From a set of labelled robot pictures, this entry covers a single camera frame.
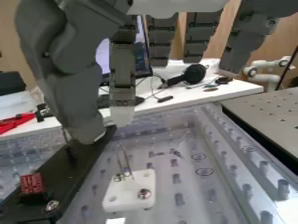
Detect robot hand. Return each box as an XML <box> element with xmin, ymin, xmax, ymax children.
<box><xmin>13</xmin><ymin>0</ymin><xmax>298</xmax><ymax>145</ymax></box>

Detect computer screen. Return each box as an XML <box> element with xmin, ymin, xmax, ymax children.
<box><xmin>95</xmin><ymin>15</ymin><xmax>154</xmax><ymax>78</ymax></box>

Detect red tray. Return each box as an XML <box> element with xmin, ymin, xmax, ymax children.
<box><xmin>0</xmin><ymin>112</ymin><xmax>37</xmax><ymax>135</ymax></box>

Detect black headphones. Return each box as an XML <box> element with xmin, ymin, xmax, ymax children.
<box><xmin>165</xmin><ymin>63</ymin><xmax>210</xmax><ymax>90</ymax></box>

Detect white desk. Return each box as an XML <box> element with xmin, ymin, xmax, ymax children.
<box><xmin>0</xmin><ymin>77</ymin><xmax>266</xmax><ymax>143</ymax></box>

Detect black plate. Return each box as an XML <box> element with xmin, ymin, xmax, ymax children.
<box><xmin>0</xmin><ymin>124</ymin><xmax>120</xmax><ymax>224</ymax></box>

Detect small red circuit board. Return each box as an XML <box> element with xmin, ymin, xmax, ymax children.
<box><xmin>19</xmin><ymin>172</ymin><xmax>45</xmax><ymax>196</ymax></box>

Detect small white block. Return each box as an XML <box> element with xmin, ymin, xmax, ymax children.
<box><xmin>101</xmin><ymin>168</ymin><xmax>158</xmax><ymax>213</ymax></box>

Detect clear box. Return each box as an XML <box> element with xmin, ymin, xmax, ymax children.
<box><xmin>0</xmin><ymin>102</ymin><xmax>298</xmax><ymax>224</ymax></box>

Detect small white jointed device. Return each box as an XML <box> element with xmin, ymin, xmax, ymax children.
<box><xmin>242</xmin><ymin>55</ymin><xmax>297</xmax><ymax>85</ymax></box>

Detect black cable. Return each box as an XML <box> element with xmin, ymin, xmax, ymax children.
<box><xmin>273</xmin><ymin>45</ymin><xmax>298</xmax><ymax>92</ymax></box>

